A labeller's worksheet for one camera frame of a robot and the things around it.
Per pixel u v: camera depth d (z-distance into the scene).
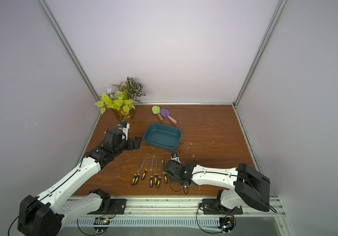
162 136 1.03
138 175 0.83
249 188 0.41
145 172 0.85
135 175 0.83
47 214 0.38
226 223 0.70
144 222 0.70
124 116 1.09
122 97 0.99
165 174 0.83
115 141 0.61
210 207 0.73
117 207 0.74
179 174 0.61
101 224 0.72
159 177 0.83
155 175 0.83
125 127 0.72
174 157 0.74
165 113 1.14
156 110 1.17
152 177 0.83
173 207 0.75
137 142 0.74
